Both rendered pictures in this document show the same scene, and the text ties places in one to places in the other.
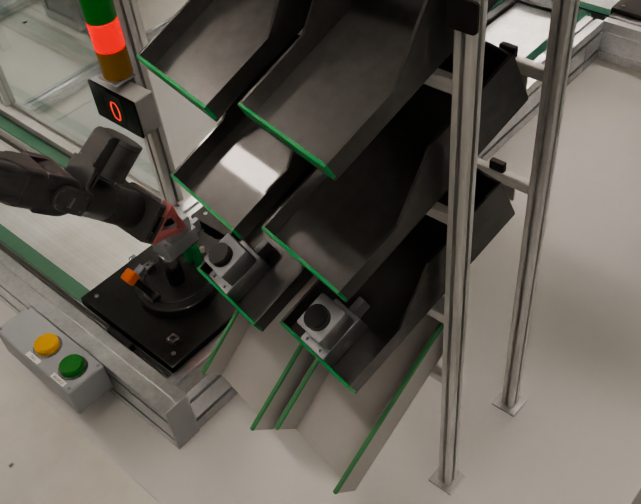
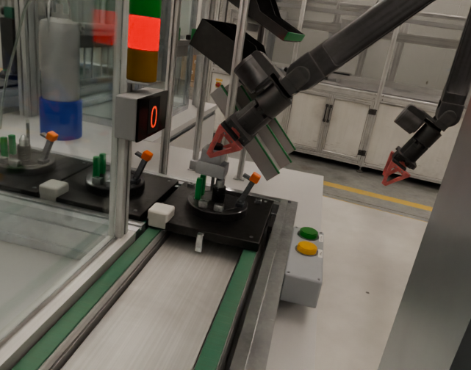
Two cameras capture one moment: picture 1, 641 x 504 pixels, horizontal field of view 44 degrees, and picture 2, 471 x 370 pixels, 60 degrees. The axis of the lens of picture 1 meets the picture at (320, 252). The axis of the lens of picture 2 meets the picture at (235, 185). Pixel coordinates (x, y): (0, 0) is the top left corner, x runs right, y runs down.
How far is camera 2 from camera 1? 1.82 m
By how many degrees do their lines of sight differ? 98
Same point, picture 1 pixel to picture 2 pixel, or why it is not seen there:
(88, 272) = (211, 283)
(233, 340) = (260, 158)
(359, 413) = not seen: hidden behind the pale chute
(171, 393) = (286, 202)
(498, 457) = not seen: hidden behind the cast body
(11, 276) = (268, 297)
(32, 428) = (339, 294)
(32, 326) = (300, 263)
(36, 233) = (178, 346)
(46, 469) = (351, 277)
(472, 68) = not seen: outside the picture
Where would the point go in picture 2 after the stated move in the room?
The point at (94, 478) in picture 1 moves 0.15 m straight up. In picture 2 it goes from (334, 258) to (348, 203)
